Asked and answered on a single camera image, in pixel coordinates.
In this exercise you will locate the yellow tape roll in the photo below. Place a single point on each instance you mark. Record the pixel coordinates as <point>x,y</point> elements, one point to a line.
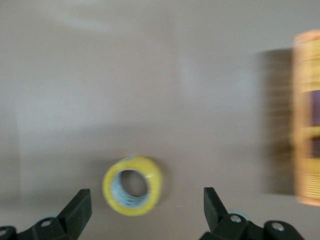
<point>150,175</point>

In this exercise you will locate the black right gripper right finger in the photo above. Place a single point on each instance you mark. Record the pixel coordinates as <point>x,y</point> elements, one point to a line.
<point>217,220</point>

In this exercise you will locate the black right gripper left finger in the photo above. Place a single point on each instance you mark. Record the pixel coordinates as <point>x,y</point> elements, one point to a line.
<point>70,217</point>

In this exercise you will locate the brown table cover cloth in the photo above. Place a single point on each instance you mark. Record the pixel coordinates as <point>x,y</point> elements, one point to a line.
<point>125,87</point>

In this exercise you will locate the yellow orange-rimmed wicker basket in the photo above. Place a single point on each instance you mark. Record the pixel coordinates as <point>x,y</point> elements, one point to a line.
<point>303,175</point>

